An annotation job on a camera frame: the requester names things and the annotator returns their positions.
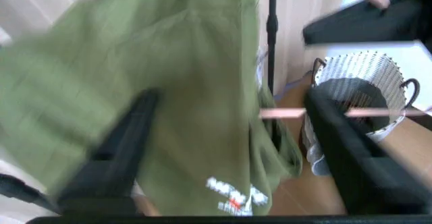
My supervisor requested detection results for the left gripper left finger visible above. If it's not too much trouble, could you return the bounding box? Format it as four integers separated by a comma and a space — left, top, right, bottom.
56, 88, 160, 215

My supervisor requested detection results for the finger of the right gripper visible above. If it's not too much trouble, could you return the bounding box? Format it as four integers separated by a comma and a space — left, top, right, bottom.
302, 0, 419, 46

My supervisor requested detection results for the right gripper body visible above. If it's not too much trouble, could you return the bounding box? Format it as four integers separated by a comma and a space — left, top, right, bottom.
394, 0, 432, 55

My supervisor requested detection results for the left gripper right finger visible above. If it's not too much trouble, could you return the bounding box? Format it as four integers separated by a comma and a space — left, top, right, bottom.
302, 86, 432, 215

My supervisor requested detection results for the pink clothes hanger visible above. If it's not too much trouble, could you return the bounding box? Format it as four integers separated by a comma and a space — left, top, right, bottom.
259, 0, 432, 119

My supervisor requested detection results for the green shirt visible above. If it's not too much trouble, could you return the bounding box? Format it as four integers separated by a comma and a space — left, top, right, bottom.
0, 0, 304, 217

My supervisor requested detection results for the white laundry basket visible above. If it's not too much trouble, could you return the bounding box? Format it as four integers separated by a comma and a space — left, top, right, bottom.
310, 50, 421, 144

